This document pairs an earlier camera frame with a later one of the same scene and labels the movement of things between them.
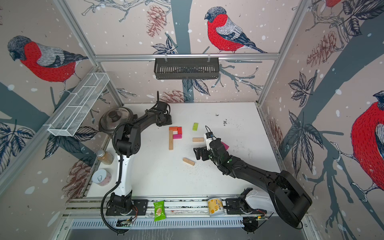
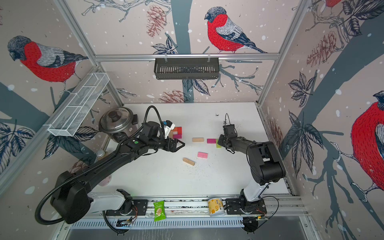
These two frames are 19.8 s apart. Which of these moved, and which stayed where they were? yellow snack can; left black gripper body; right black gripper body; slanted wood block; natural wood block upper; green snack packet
Moved: left black gripper body; right black gripper body
Stayed: green snack packet; natural wood block upper; slanted wood block; yellow snack can
